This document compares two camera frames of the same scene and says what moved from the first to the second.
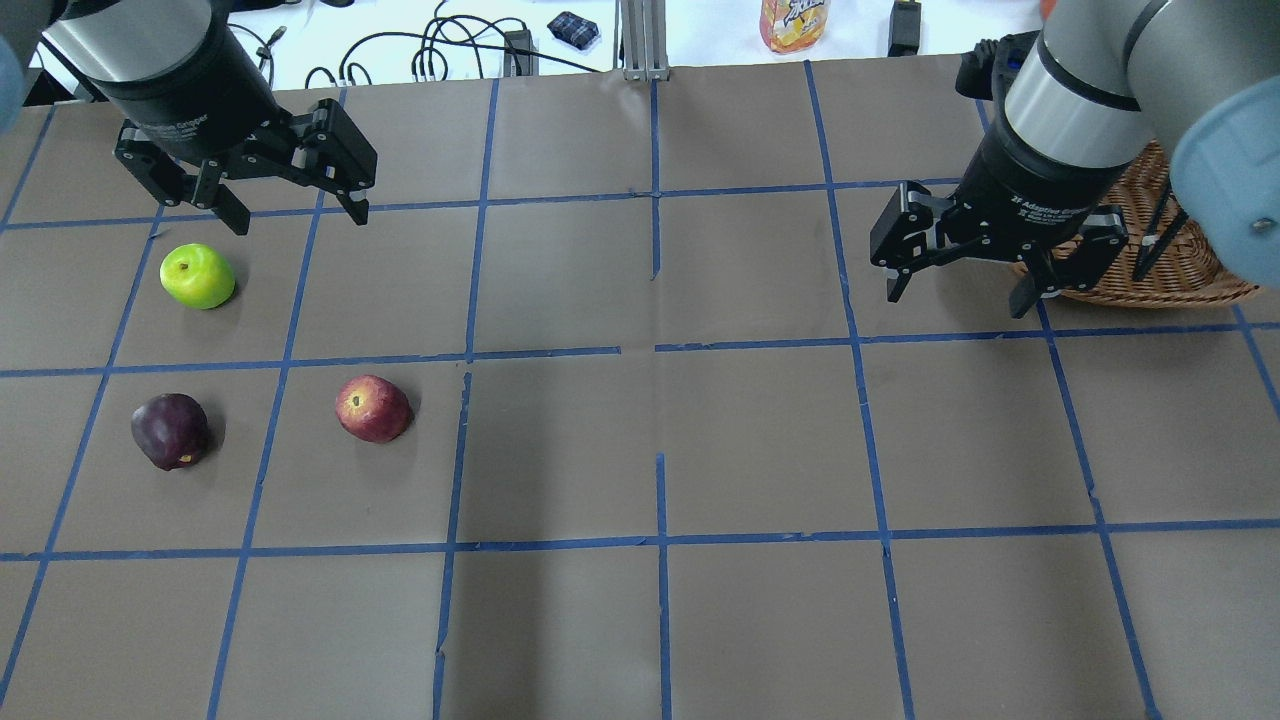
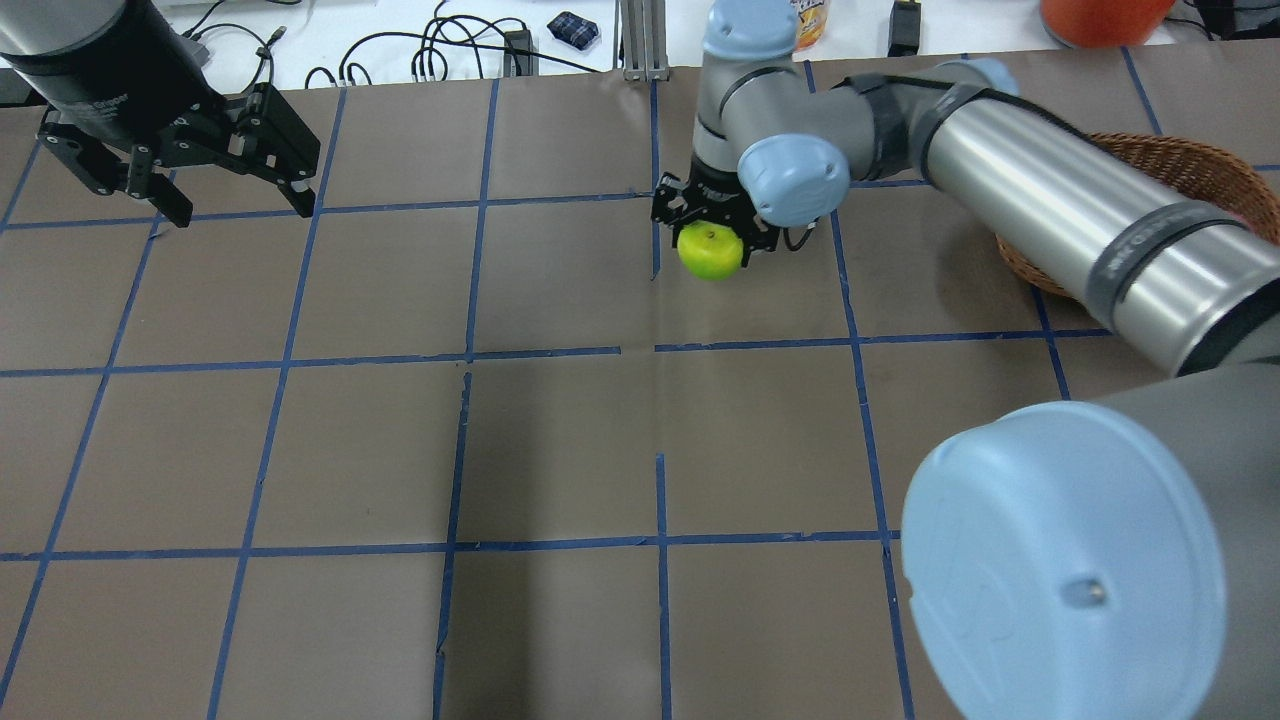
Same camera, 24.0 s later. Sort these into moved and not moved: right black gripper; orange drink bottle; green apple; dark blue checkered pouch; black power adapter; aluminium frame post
Moved: right black gripper; green apple
Not moved: dark blue checkered pouch; orange drink bottle; aluminium frame post; black power adapter
